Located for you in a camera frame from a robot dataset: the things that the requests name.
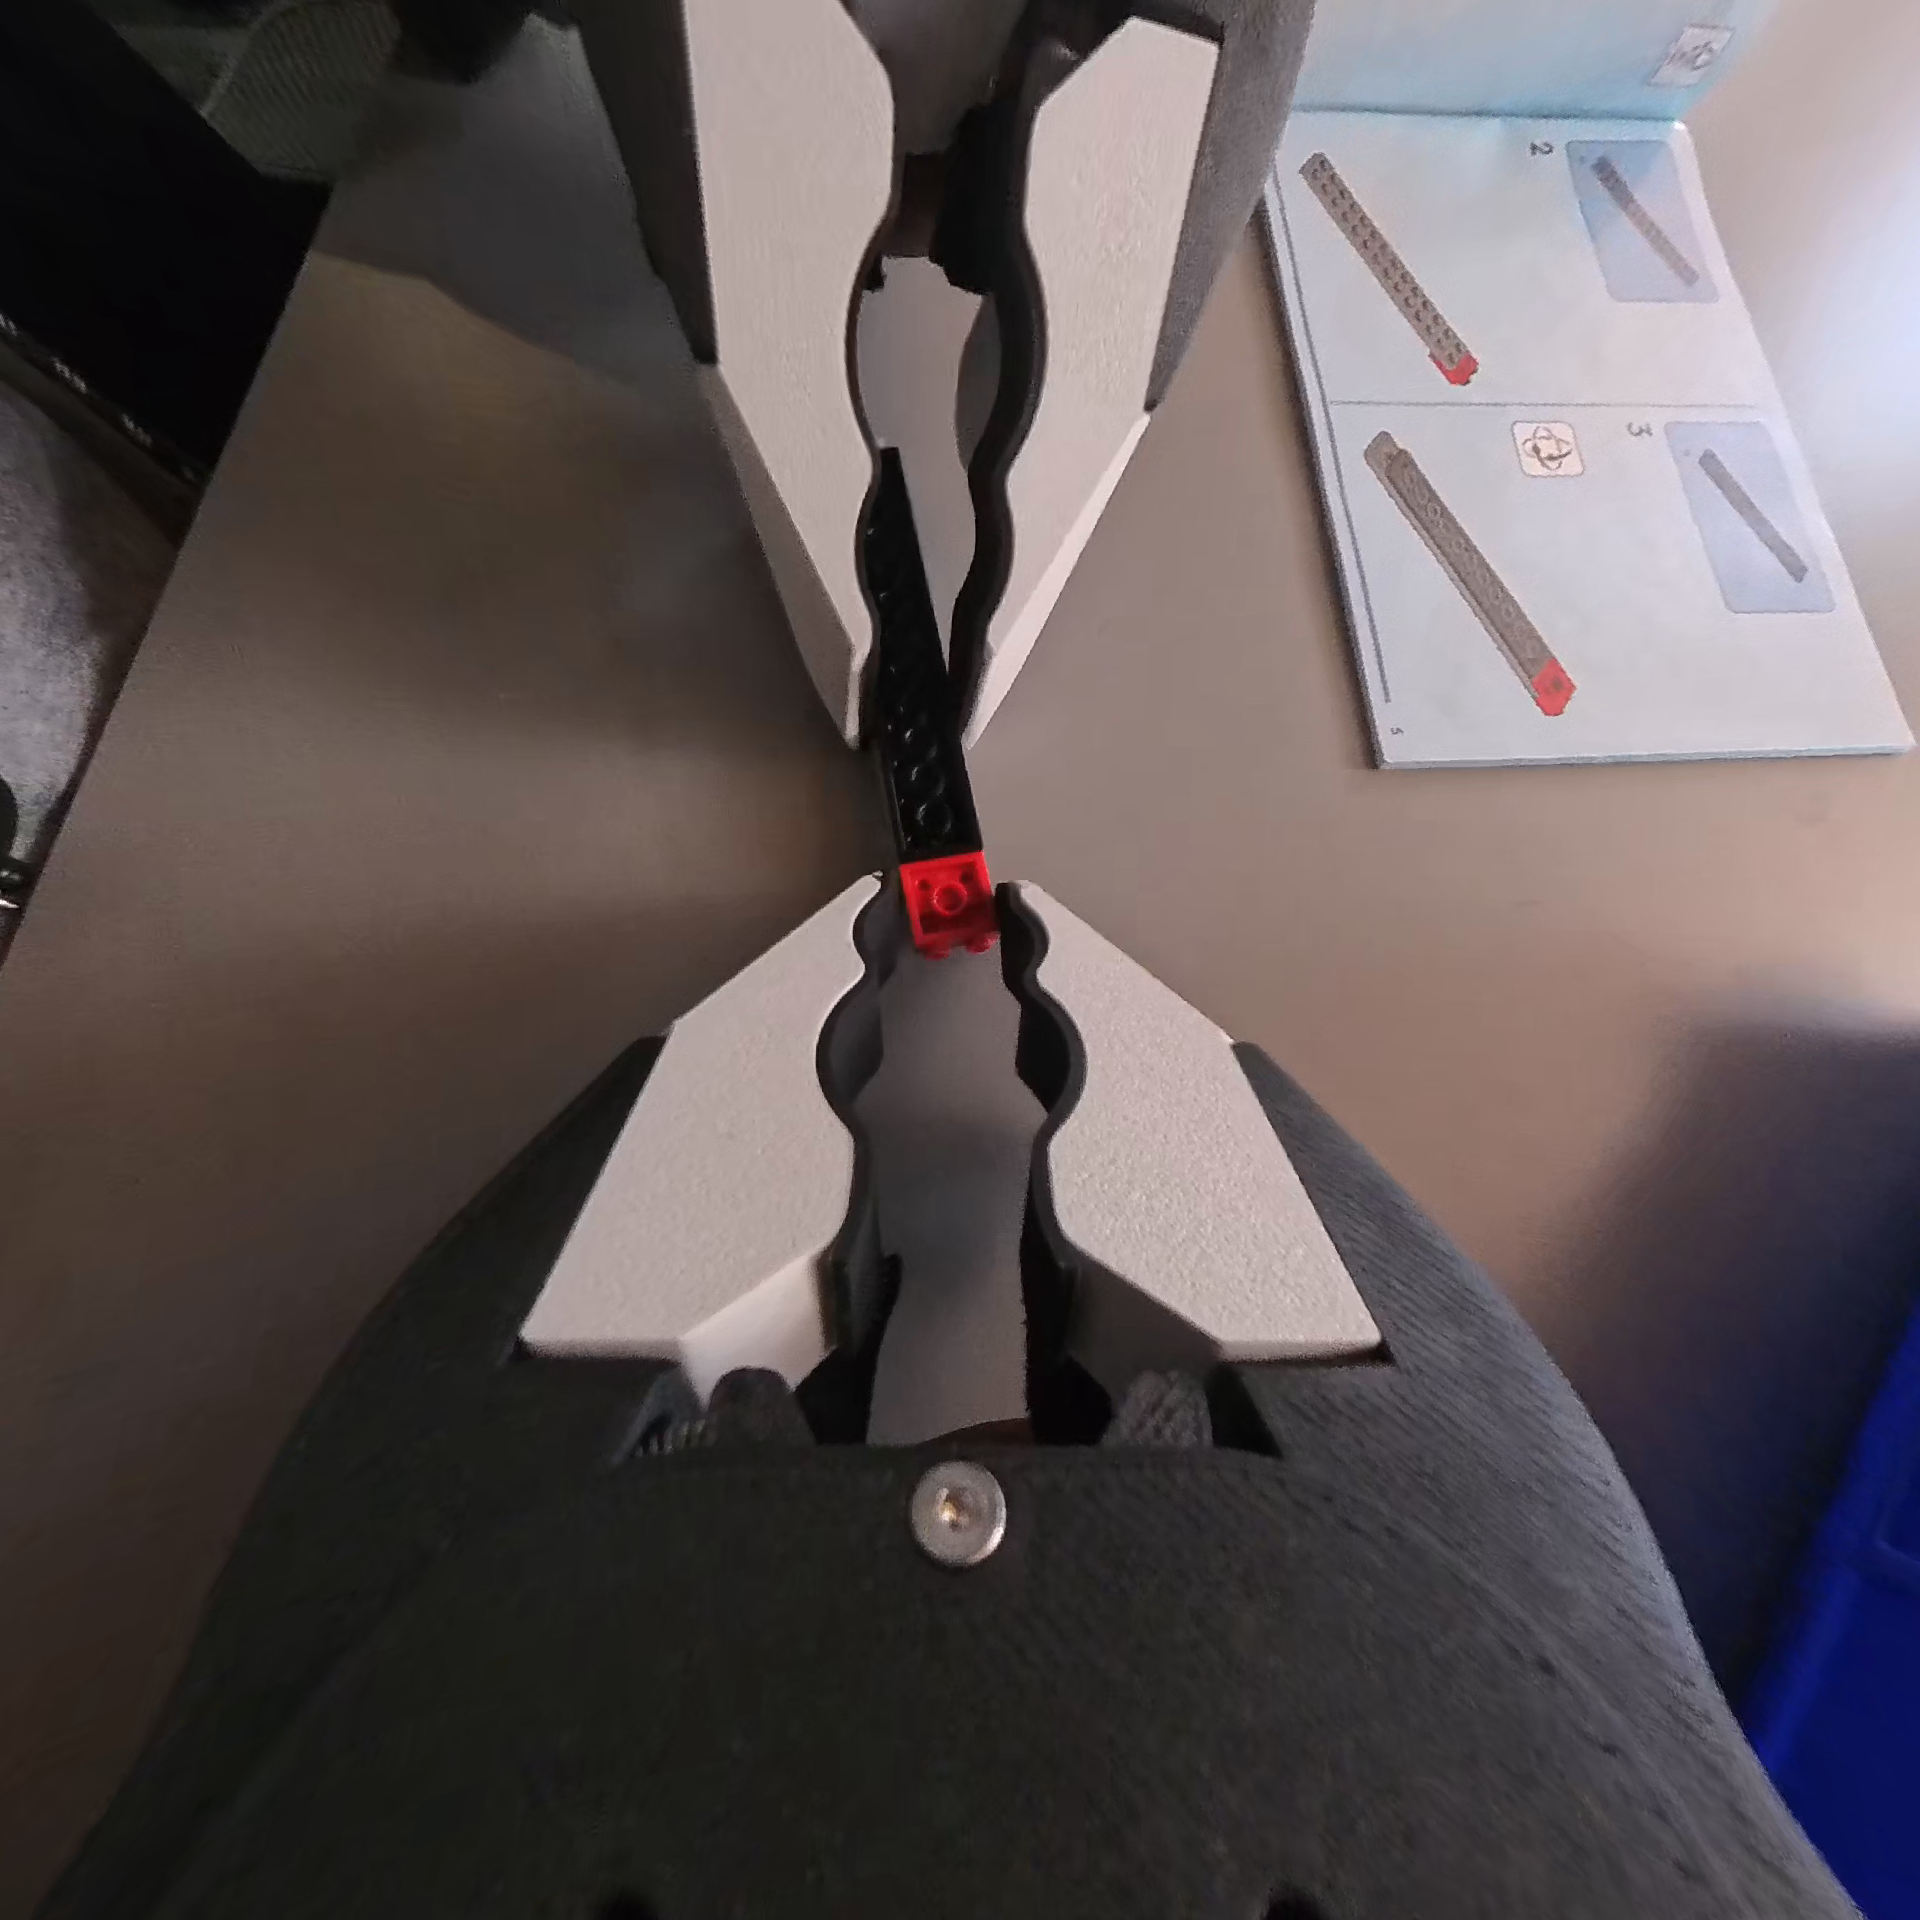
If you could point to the blue plastic bin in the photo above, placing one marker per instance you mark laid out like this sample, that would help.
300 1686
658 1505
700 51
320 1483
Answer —
1845 1650

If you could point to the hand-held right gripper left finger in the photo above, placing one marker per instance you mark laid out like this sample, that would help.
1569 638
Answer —
691 1201

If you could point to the grey desk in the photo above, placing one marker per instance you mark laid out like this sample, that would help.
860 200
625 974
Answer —
450 751

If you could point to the long black brick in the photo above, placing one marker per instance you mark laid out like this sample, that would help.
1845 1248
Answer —
922 720

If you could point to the pale blue instruction booklet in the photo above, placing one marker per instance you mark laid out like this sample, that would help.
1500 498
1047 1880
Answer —
1576 600

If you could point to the small red brick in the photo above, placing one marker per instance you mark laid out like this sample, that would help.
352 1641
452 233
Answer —
945 905

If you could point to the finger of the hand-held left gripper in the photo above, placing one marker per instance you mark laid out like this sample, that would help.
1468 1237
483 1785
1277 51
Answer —
780 299
1108 299

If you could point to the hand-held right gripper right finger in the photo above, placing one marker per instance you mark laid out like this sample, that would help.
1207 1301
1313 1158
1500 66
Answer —
1201 1201

